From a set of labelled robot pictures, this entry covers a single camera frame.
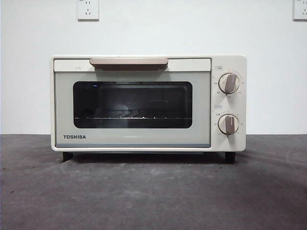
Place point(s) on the cream oven dial knob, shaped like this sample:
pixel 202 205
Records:
pixel 228 124
pixel 229 83

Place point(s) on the cream Toshiba toaster oven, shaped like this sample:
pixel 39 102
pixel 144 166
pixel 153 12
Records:
pixel 241 107

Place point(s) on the white wall socket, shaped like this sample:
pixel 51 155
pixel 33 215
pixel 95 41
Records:
pixel 301 10
pixel 88 10

